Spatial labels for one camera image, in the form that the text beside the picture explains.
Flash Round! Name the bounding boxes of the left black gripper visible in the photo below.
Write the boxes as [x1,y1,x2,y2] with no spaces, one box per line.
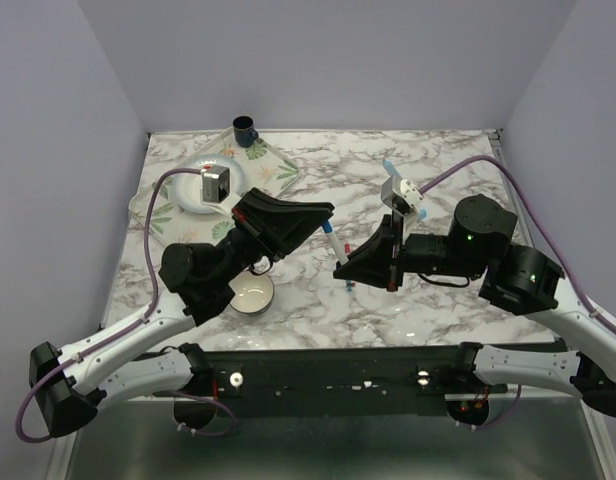
[221,193,342,287]

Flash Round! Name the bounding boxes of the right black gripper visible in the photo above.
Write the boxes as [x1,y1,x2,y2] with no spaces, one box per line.
[334,205,487,287]

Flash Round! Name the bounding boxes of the white marker blue tip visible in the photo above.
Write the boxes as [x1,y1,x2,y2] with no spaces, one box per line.
[322,221,348,265]

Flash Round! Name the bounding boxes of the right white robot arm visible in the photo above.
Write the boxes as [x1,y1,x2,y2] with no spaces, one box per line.
[333,194,616,418]

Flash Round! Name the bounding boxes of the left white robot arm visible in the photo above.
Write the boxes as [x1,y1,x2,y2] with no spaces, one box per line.
[23,188,334,438]

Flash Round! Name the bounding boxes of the floral serving tray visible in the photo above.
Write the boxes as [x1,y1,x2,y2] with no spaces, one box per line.
[129,128,301,246]

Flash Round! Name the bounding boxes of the white dark-rimmed bowl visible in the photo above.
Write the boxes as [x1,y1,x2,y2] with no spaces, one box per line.
[229,271,275,315]

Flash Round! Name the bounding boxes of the light blue marker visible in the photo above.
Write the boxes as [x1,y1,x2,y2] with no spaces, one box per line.
[382,159,402,178]

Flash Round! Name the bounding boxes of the white blue-rimmed plate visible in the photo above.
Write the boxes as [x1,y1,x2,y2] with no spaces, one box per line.
[169,154,248,215]

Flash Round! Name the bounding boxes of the dark blue mug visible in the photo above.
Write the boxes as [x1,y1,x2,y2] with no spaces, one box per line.
[232,115,259,149]

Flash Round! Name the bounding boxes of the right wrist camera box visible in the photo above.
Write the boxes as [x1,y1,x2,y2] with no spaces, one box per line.
[381,176,425,225]

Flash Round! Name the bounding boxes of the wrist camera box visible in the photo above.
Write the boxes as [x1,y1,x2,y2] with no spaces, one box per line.
[201,165,231,204]
[381,176,425,225]

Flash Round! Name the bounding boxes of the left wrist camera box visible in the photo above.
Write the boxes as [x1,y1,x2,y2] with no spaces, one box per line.
[201,165,231,204]

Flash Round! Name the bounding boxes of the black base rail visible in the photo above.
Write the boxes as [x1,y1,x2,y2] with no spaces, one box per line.
[137,342,544,419]

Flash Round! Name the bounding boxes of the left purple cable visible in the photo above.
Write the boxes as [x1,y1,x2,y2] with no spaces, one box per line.
[14,166,209,444]

